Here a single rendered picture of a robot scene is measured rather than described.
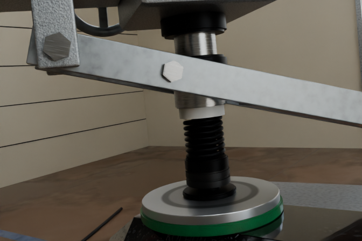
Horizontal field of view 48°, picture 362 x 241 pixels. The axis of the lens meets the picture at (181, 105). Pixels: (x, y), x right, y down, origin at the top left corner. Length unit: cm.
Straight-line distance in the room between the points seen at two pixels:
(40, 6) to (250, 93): 30
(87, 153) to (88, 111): 64
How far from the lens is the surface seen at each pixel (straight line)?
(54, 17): 52
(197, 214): 56
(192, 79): 56
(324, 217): 61
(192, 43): 60
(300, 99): 63
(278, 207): 61
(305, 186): 76
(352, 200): 68
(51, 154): 595
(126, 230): 67
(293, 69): 586
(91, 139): 640
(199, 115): 60
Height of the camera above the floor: 105
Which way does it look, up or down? 3 degrees down
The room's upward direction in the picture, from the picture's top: 6 degrees counter-clockwise
